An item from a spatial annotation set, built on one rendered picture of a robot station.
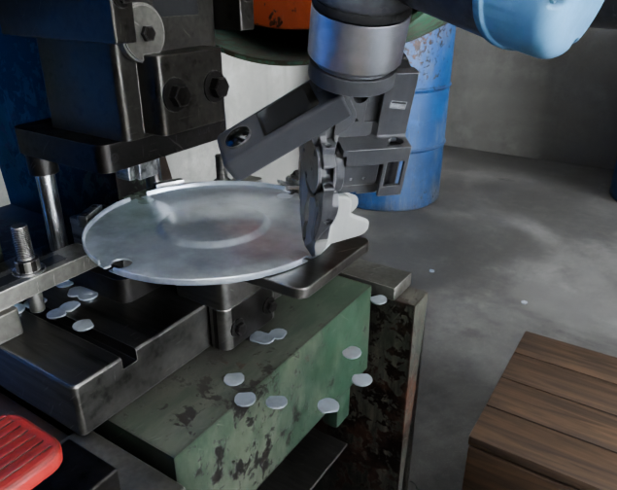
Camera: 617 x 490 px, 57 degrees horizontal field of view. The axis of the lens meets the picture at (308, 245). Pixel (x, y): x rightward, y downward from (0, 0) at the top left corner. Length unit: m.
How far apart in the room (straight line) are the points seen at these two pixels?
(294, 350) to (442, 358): 1.16
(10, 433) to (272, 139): 0.29
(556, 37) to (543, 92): 3.52
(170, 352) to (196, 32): 0.35
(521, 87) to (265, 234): 3.35
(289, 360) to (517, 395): 0.58
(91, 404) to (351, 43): 0.40
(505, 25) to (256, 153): 0.22
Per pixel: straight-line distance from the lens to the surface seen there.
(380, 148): 0.49
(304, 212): 0.57
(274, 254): 0.60
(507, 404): 1.13
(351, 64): 0.44
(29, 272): 0.68
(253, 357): 0.68
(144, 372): 0.64
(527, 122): 3.93
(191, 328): 0.67
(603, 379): 1.26
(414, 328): 0.86
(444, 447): 1.53
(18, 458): 0.44
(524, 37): 0.36
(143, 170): 0.73
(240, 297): 0.67
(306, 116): 0.47
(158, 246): 0.64
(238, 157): 0.48
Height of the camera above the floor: 1.04
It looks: 25 degrees down
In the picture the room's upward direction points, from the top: straight up
